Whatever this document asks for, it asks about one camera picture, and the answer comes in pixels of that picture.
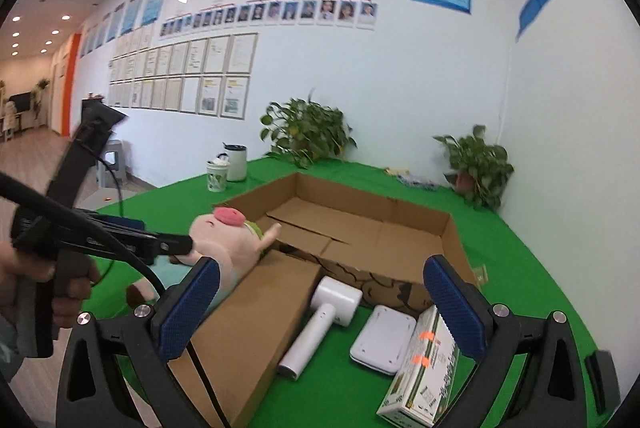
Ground bushy green potted plant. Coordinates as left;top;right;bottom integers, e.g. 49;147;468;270
260;95;358;169

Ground tall indoor plant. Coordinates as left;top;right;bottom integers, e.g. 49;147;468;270
32;78;51;129

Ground grid of framed certificates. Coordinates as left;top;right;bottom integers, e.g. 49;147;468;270
106;32;260;121

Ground floral pouch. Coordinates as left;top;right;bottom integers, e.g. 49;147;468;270
397;173;441;190

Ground white mug with dark rim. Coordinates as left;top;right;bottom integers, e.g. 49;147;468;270
223;143;249;183

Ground grey plastic stool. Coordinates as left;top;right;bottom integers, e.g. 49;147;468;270
97;139;126;189

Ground green plant in red pot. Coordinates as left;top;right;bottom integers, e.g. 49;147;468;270
432;124;516;211

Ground white flat plastic device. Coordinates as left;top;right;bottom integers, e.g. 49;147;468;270
349;304;418;376

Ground row of portrait photos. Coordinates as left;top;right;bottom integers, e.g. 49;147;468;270
159;0;378;40

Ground person's left hand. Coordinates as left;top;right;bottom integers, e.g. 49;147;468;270
0;240;101;331

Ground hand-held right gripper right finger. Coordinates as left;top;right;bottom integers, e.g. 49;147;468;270
422;254;601;428

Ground green tablecloth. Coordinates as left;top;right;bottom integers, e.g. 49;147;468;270
82;155;616;428

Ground pink pig plush toy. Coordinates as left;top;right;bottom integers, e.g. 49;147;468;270
125;203;283;314

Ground green patterned paper cup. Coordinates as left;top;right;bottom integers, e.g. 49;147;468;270
206;154;232;193

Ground row of blue notice boards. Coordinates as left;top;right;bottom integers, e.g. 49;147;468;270
80;0;173;59

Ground green and white carton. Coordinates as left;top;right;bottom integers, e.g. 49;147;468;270
376;305;461;426

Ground cardboard box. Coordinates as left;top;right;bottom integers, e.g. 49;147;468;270
167;172;481;428

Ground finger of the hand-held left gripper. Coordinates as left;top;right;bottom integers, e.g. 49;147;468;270
87;214;195;266

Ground white ball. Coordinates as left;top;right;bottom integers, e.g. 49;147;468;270
276;275;364;381

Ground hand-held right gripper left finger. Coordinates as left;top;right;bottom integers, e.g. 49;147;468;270
55;255;236;428

